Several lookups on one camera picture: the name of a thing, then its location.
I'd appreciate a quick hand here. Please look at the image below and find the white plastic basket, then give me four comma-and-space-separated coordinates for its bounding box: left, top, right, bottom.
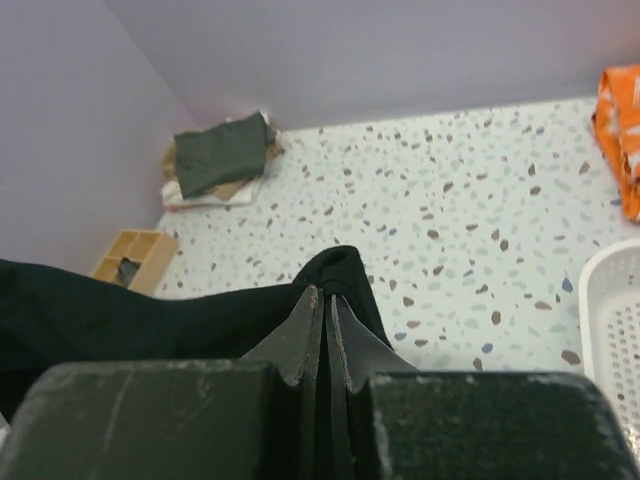
578, 239, 639, 449

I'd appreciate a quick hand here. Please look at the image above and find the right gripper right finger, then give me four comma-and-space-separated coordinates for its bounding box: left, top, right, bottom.
324, 296, 631, 479

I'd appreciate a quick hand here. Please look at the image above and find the grey cloth in tray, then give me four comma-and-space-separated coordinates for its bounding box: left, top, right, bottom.
116, 257, 141, 288

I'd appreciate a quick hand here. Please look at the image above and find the black t-shirt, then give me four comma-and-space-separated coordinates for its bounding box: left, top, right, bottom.
1, 246, 389, 420

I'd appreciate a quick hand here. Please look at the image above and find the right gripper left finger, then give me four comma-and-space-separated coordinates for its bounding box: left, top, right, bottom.
1, 287, 323, 479

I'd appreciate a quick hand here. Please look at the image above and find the orange white folded t-shirt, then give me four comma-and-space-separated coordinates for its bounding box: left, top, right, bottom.
591, 64, 639, 223

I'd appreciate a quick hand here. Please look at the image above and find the wooden compartment tray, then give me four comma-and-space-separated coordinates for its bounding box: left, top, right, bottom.
91, 230, 178, 296

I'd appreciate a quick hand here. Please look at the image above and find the dark grey folded t-shirt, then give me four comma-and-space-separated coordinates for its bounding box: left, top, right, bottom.
173, 112, 268, 199

